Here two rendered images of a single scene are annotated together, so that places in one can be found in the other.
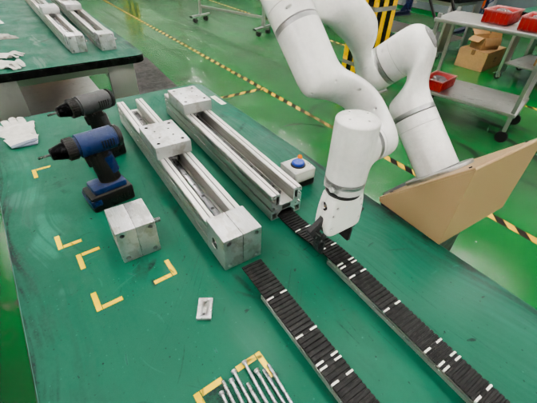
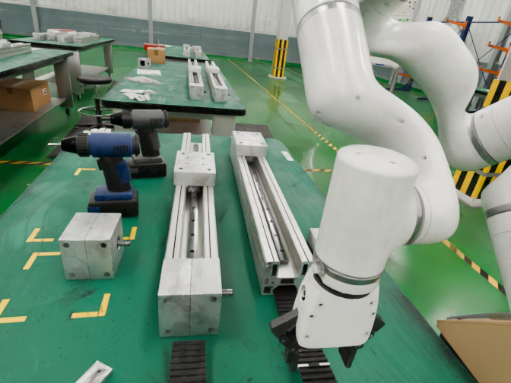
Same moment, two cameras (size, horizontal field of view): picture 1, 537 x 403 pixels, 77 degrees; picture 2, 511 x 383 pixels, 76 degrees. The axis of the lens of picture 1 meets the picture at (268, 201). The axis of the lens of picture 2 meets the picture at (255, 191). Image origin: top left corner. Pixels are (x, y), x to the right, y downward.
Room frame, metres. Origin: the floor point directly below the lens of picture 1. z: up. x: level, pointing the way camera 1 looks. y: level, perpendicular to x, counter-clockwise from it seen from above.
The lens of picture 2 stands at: (0.23, -0.17, 1.26)
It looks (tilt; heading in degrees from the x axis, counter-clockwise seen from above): 26 degrees down; 24
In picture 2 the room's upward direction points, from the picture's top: 7 degrees clockwise
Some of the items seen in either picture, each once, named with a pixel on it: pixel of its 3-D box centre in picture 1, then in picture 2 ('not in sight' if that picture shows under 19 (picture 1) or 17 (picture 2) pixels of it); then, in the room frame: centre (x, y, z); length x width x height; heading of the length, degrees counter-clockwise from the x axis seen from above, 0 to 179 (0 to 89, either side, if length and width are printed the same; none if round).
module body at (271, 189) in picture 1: (220, 141); (257, 188); (1.06, 0.18, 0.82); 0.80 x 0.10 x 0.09; 35
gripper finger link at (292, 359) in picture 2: (315, 241); (285, 348); (0.55, -0.11, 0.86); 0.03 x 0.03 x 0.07; 35
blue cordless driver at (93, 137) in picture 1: (90, 171); (99, 175); (0.74, 0.48, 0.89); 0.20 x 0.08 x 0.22; 135
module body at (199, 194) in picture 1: (168, 155); (195, 187); (0.95, 0.34, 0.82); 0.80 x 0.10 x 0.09; 35
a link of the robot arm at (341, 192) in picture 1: (344, 182); (344, 264); (0.58, -0.15, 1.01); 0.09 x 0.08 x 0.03; 125
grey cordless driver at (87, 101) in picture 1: (89, 129); (136, 143); (0.98, 0.59, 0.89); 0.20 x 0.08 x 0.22; 141
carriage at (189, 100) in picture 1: (189, 102); (248, 147); (1.26, 0.32, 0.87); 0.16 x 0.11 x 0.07; 35
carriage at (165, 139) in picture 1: (165, 142); (195, 172); (0.95, 0.34, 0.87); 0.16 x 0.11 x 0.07; 35
